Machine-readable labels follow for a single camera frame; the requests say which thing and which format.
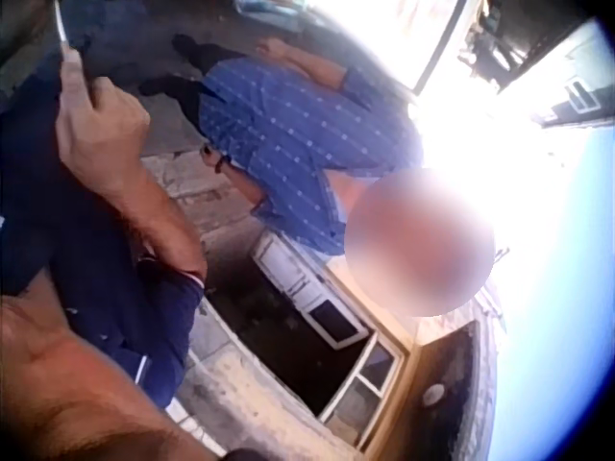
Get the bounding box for person's right hand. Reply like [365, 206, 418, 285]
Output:
[54, 47, 152, 196]

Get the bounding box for thin white rod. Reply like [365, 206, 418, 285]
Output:
[50, 0, 69, 57]

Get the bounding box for person's legs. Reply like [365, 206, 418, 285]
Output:
[64, 0, 169, 83]

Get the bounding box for white appliance with dark window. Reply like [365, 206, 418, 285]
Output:
[251, 229, 372, 351]

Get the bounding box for white framed window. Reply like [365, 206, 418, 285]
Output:
[314, 330, 410, 427]

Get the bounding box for building with white window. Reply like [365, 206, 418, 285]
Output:
[455, 0, 604, 132]

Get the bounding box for small round white fixture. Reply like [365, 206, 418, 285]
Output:
[422, 382, 450, 406]

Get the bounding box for tan wooden frame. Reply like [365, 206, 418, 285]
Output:
[324, 266, 433, 461]

